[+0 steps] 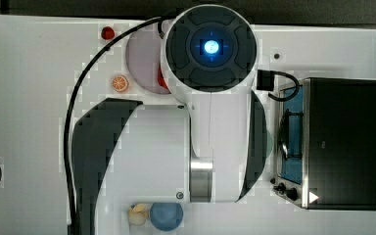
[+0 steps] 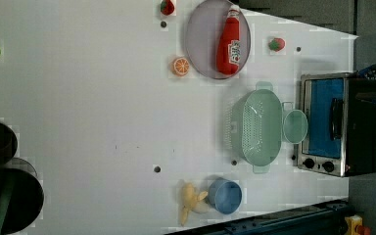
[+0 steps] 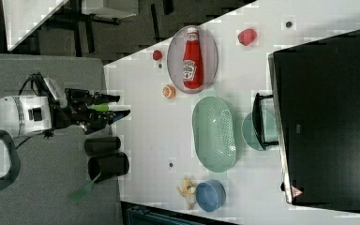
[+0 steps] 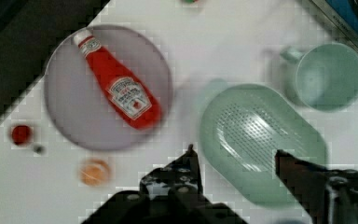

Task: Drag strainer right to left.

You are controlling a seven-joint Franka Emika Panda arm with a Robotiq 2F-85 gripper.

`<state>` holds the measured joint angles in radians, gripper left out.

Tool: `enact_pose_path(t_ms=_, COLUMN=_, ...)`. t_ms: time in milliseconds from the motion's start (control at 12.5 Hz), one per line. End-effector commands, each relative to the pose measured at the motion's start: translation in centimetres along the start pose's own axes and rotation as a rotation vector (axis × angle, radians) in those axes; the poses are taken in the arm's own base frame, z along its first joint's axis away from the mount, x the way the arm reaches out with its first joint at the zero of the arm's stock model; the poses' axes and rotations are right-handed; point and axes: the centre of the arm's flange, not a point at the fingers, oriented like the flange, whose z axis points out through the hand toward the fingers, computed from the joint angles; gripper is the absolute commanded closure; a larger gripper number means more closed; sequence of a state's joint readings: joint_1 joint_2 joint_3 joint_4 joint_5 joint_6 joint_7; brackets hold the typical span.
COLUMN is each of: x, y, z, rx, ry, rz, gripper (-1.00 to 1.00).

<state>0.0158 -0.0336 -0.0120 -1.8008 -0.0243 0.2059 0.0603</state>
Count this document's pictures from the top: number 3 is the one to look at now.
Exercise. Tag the green marker tube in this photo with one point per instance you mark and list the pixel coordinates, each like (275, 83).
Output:
(99, 108)

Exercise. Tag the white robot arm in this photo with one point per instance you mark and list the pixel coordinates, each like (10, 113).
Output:
(30, 115)

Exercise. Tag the black cylinder cup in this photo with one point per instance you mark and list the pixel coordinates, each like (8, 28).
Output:
(101, 146)

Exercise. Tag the green mug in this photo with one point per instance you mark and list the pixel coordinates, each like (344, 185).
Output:
(269, 128)

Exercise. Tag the orange slice toy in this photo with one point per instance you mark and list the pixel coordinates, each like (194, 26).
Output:
(168, 91)

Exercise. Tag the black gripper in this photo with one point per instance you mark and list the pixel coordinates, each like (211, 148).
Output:
(77, 112)

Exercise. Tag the black cylinder holder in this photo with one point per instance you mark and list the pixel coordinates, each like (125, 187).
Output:
(108, 166)

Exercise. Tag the blue bowl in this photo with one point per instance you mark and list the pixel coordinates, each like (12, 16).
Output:
(210, 195)

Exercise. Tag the red ketchup bottle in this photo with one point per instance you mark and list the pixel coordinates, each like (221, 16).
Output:
(192, 60)

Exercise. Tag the green oval strainer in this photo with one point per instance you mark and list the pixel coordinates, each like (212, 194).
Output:
(214, 141)

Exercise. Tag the grey round plate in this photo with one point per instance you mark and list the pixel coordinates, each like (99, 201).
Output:
(175, 54)

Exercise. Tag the red strawberry toy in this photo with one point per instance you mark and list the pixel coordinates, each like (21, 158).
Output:
(247, 36)

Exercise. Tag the black toaster oven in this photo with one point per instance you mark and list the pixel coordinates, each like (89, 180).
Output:
(316, 96)

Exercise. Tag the yellow banana peel toy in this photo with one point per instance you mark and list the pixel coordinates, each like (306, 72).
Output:
(187, 191)

